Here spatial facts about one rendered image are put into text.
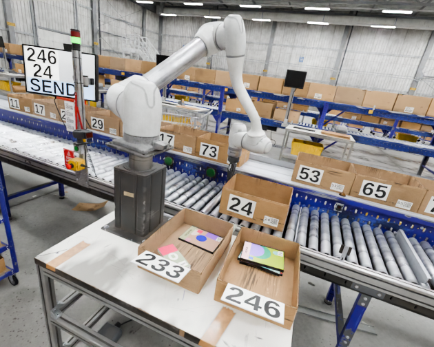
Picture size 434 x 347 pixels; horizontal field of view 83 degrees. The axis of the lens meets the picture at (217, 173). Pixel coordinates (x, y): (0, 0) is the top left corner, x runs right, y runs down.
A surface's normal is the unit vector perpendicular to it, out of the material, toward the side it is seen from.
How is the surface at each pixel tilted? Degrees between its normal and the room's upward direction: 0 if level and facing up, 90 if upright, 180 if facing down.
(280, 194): 90
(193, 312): 0
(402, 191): 90
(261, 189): 90
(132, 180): 90
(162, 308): 0
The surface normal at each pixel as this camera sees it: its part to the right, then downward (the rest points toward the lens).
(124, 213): -0.36, 0.29
